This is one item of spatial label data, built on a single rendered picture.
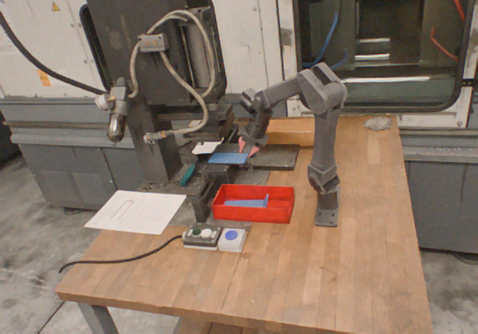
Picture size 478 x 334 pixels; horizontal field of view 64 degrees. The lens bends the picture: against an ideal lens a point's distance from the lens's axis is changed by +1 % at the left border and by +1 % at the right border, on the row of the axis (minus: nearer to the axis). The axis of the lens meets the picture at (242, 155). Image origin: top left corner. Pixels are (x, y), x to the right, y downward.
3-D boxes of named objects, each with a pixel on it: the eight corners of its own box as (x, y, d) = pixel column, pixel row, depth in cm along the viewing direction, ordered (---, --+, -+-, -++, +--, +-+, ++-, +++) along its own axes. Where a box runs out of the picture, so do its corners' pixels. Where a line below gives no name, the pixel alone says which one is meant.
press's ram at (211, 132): (225, 149, 129) (208, 63, 115) (156, 149, 137) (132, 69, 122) (238, 125, 144) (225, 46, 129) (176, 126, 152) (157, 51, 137)
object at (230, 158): (247, 164, 137) (246, 157, 136) (208, 163, 141) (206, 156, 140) (252, 154, 143) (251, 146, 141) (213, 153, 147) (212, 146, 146)
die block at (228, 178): (230, 190, 139) (227, 173, 135) (205, 190, 142) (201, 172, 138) (244, 161, 155) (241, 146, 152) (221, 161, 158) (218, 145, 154)
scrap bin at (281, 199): (289, 224, 119) (287, 209, 116) (213, 220, 126) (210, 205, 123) (294, 200, 129) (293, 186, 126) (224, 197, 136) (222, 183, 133)
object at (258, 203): (267, 214, 124) (267, 206, 122) (221, 214, 127) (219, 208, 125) (269, 200, 130) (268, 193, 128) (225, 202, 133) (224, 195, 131)
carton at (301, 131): (316, 148, 158) (315, 131, 154) (257, 148, 165) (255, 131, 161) (319, 134, 168) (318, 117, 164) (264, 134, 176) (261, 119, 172)
